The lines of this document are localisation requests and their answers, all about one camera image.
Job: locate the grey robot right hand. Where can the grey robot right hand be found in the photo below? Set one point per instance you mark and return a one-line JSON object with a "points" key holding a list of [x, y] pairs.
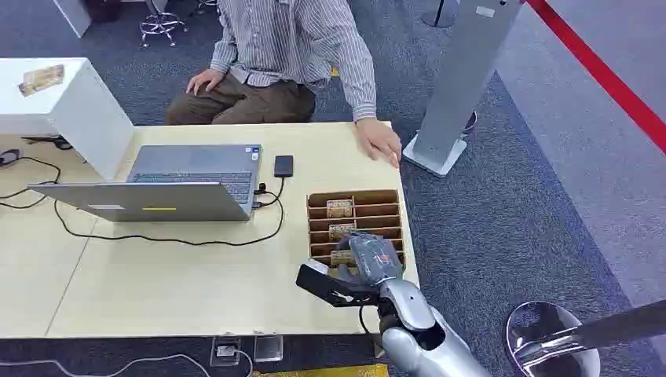
{"points": [[372, 257]]}

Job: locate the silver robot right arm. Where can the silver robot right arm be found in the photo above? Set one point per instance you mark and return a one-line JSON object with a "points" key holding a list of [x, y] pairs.
{"points": [[416, 333]]}

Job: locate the wooden card box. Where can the wooden card box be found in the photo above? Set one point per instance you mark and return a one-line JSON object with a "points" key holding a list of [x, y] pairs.
{"points": [[364, 213]]}

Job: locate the person's left hand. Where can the person's left hand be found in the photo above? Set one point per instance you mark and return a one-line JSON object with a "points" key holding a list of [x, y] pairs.
{"points": [[379, 140]]}

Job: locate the person's hand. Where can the person's hand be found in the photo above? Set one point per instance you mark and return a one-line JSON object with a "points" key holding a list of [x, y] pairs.
{"points": [[379, 140], [204, 80]]}

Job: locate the yellow floor mat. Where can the yellow floor mat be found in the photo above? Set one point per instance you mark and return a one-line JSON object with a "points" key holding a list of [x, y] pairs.
{"points": [[333, 371]]}

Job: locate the black smartphone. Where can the black smartphone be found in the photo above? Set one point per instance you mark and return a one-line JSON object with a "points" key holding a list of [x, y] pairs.
{"points": [[283, 166]]}

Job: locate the clear floor plate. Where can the clear floor plate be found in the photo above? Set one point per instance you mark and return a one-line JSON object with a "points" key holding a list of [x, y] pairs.
{"points": [[268, 348]]}

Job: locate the floor socket box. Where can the floor socket box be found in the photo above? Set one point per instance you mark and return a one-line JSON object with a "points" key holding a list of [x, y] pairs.
{"points": [[226, 351]]}

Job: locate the grey laptop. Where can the grey laptop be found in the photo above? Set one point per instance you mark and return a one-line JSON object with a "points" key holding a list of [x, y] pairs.
{"points": [[197, 179]]}

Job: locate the chrome stool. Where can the chrome stool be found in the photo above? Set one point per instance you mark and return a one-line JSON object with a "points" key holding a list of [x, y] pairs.
{"points": [[551, 338]]}

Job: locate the grey metal pillar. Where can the grey metal pillar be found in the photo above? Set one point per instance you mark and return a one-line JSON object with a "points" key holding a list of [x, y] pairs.
{"points": [[460, 78]]}

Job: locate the person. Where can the person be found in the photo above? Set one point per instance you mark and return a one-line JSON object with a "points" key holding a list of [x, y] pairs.
{"points": [[291, 47]]}

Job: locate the person's right hand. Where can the person's right hand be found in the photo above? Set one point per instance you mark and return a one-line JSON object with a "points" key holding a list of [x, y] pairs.
{"points": [[204, 80]]}

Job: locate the red barrier belt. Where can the red barrier belt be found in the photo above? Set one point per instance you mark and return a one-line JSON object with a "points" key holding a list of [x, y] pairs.
{"points": [[603, 73]]}

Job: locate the chrome swivel chair base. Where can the chrome swivel chair base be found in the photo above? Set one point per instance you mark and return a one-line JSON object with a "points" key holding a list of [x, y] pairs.
{"points": [[162, 23]]}

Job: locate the white box partition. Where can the white box partition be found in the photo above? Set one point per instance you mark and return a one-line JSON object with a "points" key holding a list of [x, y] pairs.
{"points": [[78, 112]]}

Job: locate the card on white box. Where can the card on white box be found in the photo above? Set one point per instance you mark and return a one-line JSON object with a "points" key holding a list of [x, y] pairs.
{"points": [[41, 79]]}

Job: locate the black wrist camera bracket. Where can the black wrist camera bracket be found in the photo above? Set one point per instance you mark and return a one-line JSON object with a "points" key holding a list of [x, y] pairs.
{"points": [[328, 286]]}

